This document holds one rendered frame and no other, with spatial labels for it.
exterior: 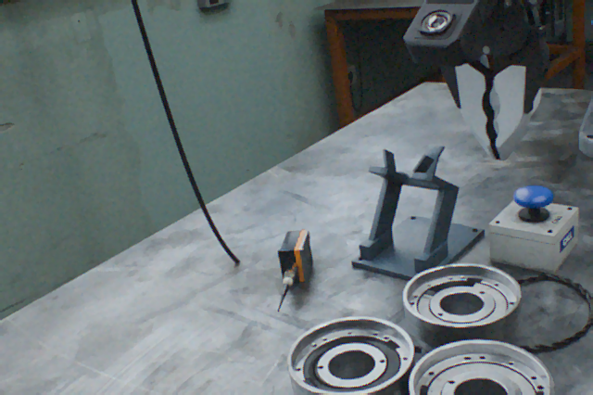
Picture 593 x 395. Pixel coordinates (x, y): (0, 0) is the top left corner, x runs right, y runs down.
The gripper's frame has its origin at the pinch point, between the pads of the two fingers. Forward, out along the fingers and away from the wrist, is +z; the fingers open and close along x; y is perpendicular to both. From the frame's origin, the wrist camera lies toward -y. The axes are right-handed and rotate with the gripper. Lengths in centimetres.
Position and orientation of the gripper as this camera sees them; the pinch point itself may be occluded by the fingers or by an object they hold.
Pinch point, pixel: (495, 148)
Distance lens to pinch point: 62.6
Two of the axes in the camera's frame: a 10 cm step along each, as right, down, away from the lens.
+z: 1.6, 9.1, 3.9
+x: -7.6, -1.4, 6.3
